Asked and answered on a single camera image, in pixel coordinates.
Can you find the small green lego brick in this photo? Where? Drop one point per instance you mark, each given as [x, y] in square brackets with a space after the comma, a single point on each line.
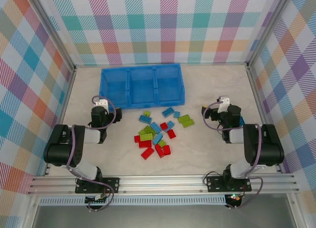
[161, 143]
[147, 113]

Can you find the small blue lego brick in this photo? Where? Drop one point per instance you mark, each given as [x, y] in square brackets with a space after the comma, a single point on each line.
[176, 114]

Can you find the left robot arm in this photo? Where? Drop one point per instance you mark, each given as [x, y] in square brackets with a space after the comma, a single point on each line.
[61, 151]

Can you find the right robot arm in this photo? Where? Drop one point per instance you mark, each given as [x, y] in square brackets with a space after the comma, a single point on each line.
[266, 149]

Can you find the blue plastic bin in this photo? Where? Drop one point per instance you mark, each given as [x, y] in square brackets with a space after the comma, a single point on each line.
[116, 92]
[143, 92]
[169, 89]

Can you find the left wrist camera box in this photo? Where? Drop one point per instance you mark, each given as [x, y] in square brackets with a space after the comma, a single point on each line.
[101, 103]

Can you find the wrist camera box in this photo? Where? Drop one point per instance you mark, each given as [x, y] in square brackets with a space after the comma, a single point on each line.
[101, 103]
[224, 101]

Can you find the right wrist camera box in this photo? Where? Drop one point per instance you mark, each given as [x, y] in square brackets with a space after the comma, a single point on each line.
[224, 101]

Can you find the aluminium side frame rail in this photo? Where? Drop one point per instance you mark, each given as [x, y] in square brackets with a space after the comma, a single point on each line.
[259, 102]
[64, 102]

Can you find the aluminium front frame rail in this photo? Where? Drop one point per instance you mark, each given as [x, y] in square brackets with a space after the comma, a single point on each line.
[160, 183]

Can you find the aluminium frame post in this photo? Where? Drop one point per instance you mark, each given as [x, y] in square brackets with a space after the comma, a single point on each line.
[55, 33]
[268, 28]

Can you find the aluminium frame leg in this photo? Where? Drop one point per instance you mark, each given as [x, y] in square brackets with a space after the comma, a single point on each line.
[296, 212]
[31, 212]

